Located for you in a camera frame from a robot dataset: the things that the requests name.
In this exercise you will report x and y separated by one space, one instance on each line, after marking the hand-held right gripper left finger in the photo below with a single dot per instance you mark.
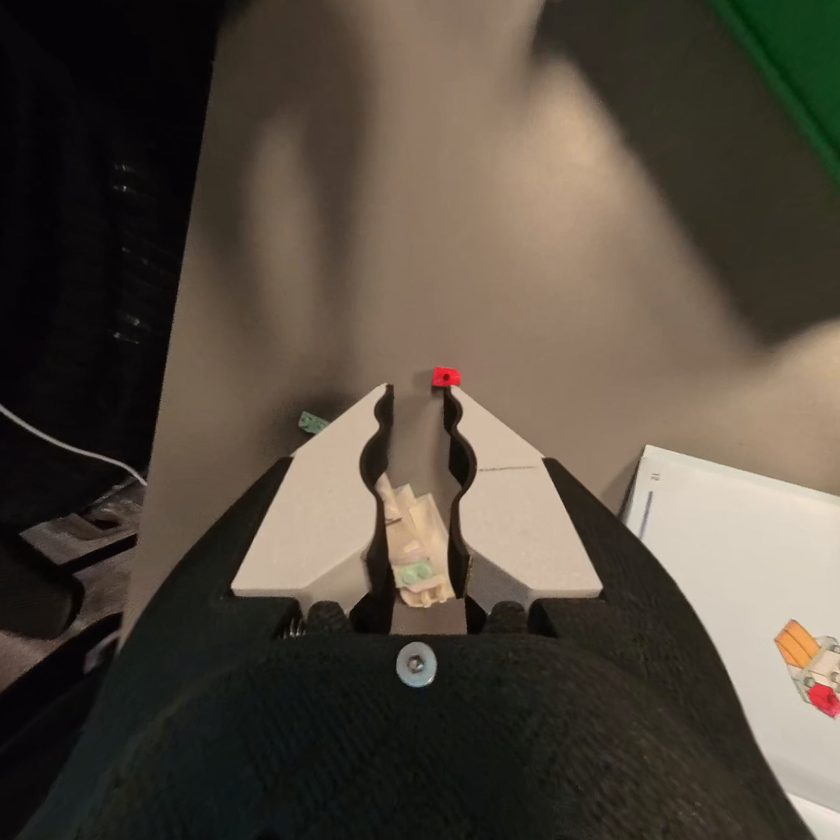
308 525

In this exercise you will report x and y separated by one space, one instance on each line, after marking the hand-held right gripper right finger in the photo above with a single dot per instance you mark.
525 531

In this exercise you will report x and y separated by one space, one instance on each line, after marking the red lego plate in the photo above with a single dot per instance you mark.
446 377

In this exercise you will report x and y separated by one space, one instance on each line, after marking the small green lego plate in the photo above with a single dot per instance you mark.
312 422

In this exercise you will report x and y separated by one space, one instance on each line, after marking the white sloped lego assembly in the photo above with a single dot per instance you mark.
417 538

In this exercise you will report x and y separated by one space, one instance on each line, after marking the lego instruction booklet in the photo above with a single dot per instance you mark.
735 590

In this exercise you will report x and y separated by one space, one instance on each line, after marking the green plastic bin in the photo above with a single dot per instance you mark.
787 59

